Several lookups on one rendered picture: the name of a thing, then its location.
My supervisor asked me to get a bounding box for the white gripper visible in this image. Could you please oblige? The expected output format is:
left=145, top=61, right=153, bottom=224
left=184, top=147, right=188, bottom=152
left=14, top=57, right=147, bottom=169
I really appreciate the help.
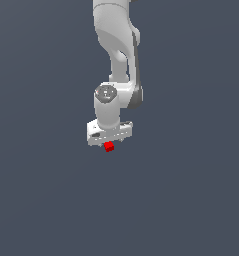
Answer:
left=86, top=120, right=134, bottom=146

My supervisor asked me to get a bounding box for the red cube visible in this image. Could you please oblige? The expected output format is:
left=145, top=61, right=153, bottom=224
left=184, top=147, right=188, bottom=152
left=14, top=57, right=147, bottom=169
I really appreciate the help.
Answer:
left=103, top=141, right=115, bottom=153

